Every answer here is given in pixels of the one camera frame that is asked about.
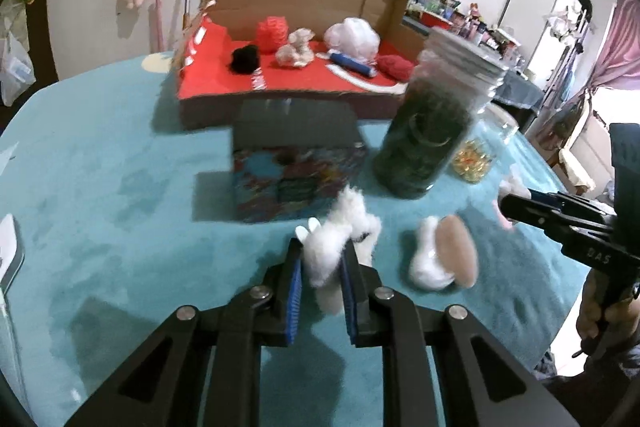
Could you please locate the red knitted sponge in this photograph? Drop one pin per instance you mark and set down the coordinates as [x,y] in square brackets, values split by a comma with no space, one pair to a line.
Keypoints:
[395,66]

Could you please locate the red bowl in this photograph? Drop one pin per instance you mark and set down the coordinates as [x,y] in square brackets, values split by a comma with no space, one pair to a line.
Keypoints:
[432,20]

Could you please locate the white fluffy star clip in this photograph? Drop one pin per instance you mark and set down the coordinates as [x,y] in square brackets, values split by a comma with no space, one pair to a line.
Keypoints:
[323,242]

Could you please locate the person's right hand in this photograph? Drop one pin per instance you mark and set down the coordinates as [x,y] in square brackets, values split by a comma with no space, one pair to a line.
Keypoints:
[622,318]

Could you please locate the small colourful box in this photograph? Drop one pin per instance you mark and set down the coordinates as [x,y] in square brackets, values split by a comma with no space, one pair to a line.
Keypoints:
[292,156]

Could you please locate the small white pink plush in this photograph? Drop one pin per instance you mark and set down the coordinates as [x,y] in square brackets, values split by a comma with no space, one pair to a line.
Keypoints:
[511,191]

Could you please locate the pink curtain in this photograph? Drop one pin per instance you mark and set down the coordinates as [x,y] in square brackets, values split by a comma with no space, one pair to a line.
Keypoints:
[617,66]

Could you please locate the jar of gold beads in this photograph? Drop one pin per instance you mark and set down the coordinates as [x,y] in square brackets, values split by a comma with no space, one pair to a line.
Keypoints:
[493,131]

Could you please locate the white power bank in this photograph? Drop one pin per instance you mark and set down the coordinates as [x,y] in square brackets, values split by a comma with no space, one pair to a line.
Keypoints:
[11,251]

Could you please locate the red-lined cardboard box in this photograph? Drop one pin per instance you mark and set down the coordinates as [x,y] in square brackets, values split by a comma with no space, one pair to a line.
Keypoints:
[209,94]

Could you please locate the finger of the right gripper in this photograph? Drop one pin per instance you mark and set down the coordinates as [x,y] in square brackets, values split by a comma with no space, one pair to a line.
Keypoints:
[572,221]

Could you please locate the dark cloth side table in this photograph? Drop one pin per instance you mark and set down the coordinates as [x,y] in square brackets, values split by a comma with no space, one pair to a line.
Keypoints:
[520,93]

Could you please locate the cream lace scrunchie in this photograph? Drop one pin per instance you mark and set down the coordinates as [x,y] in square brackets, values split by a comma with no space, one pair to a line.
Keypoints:
[297,53]

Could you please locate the white refrigerator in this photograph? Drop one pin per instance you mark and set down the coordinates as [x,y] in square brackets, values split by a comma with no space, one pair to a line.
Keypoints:
[544,30]

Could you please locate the white mesh bath pouf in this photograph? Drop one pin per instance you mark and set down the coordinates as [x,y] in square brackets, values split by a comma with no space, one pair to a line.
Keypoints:
[354,37]

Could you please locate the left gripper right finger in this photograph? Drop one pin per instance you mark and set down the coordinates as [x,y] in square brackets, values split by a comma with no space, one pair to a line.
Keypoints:
[440,368]

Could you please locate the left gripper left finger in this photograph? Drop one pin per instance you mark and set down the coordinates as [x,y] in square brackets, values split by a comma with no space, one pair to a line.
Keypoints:
[202,368]

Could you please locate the jar with grey lid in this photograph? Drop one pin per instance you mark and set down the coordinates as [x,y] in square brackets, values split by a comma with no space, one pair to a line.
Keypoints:
[448,89]

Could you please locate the blue white tube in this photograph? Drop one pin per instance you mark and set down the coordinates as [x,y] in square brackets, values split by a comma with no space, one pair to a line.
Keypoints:
[349,63]

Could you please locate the red foam net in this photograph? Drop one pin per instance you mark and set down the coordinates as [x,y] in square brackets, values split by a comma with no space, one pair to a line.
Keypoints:
[271,34]

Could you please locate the beige powder puff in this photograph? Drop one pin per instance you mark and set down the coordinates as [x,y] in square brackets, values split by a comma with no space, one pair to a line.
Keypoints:
[445,254]

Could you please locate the black fuzzy pom-pom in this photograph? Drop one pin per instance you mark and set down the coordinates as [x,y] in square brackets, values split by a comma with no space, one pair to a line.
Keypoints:
[245,60]

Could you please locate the plastic bag on door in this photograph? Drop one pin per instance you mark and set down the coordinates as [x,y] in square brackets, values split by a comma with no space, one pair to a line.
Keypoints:
[17,73]

